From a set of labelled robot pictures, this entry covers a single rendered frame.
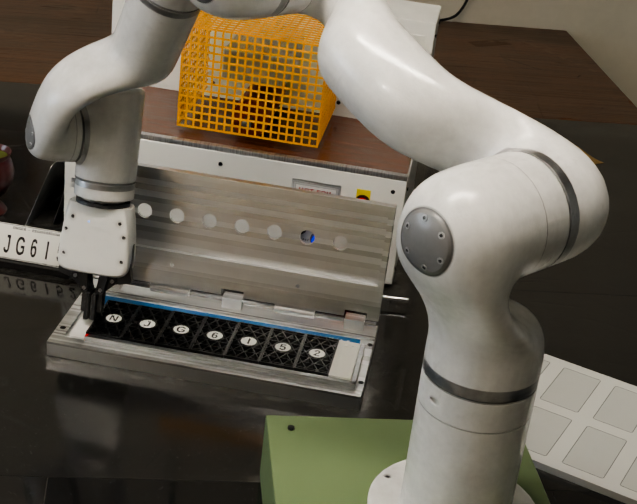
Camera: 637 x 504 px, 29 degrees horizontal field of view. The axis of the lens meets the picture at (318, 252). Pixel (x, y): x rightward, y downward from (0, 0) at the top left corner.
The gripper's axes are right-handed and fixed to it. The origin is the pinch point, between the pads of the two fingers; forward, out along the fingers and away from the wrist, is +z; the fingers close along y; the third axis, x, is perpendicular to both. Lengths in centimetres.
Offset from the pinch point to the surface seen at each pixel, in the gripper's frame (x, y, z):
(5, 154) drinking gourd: 32.5, -26.6, -12.1
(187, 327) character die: 0.9, 13.8, 1.3
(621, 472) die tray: -11, 75, 6
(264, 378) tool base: -6.7, 26.7, 3.8
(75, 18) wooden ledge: 144, -53, -25
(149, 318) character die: 2.2, 7.9, 1.4
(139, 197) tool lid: 11.1, 2.3, -13.8
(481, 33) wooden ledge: 185, 48, -34
